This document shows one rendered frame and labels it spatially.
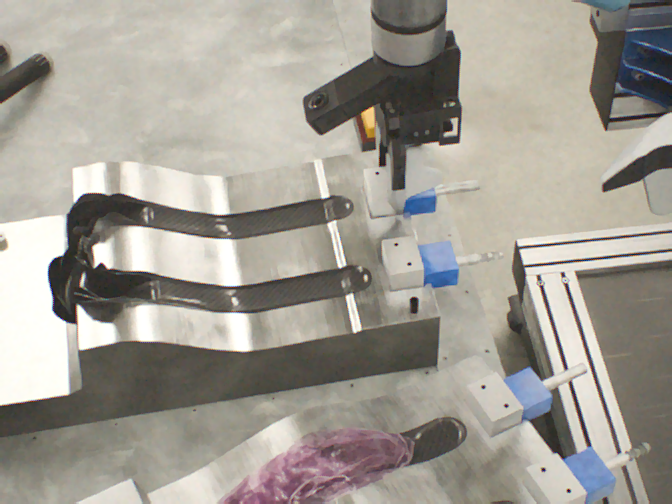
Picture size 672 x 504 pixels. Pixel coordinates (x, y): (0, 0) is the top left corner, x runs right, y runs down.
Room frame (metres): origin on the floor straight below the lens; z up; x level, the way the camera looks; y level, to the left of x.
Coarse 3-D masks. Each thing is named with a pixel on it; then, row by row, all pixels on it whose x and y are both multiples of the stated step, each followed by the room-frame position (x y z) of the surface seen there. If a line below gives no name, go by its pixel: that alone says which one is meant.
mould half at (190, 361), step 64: (128, 192) 0.91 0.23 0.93; (192, 192) 0.93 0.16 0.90; (256, 192) 0.94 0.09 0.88; (320, 192) 0.93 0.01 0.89; (0, 256) 0.88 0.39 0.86; (128, 256) 0.81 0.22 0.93; (192, 256) 0.83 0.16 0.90; (256, 256) 0.84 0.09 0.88; (320, 256) 0.84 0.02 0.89; (0, 320) 0.79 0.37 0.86; (128, 320) 0.72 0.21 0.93; (192, 320) 0.74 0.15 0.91; (256, 320) 0.75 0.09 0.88; (320, 320) 0.75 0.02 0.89; (384, 320) 0.74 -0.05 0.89; (0, 384) 0.70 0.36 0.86; (64, 384) 0.70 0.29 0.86; (128, 384) 0.70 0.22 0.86; (192, 384) 0.70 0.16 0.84; (256, 384) 0.71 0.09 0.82; (320, 384) 0.72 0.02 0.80
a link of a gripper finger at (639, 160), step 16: (656, 128) 0.42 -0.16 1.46; (640, 144) 0.41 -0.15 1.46; (656, 144) 0.41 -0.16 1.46; (624, 160) 0.40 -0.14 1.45; (640, 160) 0.40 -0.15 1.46; (656, 160) 0.40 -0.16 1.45; (608, 176) 0.39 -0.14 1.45; (624, 176) 0.39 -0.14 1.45; (640, 176) 0.40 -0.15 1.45; (656, 176) 0.41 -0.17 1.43; (656, 192) 0.41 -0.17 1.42; (656, 208) 0.41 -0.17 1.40
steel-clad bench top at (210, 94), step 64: (0, 0) 1.45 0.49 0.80; (64, 0) 1.45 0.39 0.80; (128, 0) 1.44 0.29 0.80; (192, 0) 1.43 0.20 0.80; (256, 0) 1.42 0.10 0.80; (320, 0) 1.41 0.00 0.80; (0, 64) 1.30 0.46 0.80; (64, 64) 1.30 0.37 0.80; (128, 64) 1.29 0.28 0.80; (192, 64) 1.28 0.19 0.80; (256, 64) 1.27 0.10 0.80; (320, 64) 1.27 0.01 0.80; (0, 128) 1.17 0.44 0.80; (64, 128) 1.16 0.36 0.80; (128, 128) 1.15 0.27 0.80; (192, 128) 1.15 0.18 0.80; (256, 128) 1.14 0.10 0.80; (0, 192) 1.05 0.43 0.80; (64, 192) 1.04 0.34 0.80; (448, 320) 0.80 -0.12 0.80; (384, 384) 0.72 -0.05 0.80; (0, 448) 0.66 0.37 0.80; (64, 448) 0.66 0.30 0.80; (128, 448) 0.65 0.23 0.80; (192, 448) 0.65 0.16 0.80
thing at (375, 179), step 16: (368, 176) 0.92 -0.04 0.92; (384, 176) 0.92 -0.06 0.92; (368, 192) 0.91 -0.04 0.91; (384, 192) 0.90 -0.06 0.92; (432, 192) 0.91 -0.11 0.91; (448, 192) 0.92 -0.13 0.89; (368, 208) 0.90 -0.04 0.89; (384, 208) 0.89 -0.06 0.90; (416, 208) 0.90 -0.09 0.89; (432, 208) 0.90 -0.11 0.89
